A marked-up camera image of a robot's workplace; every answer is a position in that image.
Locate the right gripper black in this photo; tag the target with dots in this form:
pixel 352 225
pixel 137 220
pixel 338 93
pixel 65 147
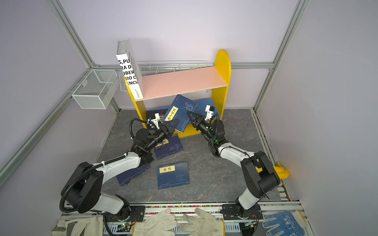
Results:
pixel 199 124

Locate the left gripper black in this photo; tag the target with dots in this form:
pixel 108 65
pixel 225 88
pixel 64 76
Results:
pixel 167 131

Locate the blue book with barcode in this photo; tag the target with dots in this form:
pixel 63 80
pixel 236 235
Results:
pixel 178 110

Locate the blue bottom book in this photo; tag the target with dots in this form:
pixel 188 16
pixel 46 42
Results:
pixel 173 175

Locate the white book black lettering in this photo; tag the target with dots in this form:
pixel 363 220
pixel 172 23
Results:
pixel 130 68

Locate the black wolf cover book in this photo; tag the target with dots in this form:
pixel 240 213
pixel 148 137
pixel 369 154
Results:
pixel 155 116

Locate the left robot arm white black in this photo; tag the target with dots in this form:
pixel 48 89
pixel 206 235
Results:
pixel 82 192

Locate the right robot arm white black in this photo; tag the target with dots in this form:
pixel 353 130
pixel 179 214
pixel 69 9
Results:
pixel 257 184

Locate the blue book yellow label top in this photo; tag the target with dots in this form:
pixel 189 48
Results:
pixel 169 147

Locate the yellow shelf pink blue boards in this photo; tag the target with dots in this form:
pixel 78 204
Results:
pixel 222 68

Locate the dark blue book left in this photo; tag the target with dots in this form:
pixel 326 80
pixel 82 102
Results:
pixel 127 176

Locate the white mesh basket left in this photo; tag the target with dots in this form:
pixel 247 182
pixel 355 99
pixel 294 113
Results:
pixel 96 89

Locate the white work glove centre left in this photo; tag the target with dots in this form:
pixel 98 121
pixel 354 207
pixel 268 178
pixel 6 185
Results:
pixel 159 224

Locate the white work glove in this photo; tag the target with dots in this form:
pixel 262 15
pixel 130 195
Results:
pixel 205 225
pixel 159 224

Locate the yellow bananas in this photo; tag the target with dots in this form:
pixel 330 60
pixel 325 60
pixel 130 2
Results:
pixel 280 170

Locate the white work glove centre right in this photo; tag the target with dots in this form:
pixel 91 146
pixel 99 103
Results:
pixel 205 225

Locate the white glove far left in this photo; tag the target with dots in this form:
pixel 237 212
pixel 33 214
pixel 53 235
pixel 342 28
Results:
pixel 92 226

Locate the blue dotted glove right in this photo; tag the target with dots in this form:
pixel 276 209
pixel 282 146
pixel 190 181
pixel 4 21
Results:
pixel 285 223

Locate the white wire rack rear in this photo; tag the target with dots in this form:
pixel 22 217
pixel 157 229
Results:
pixel 171 66

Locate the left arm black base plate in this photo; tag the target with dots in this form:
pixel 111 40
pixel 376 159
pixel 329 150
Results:
pixel 134 214

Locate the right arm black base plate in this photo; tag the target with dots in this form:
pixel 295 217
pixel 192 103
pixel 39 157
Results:
pixel 237 212

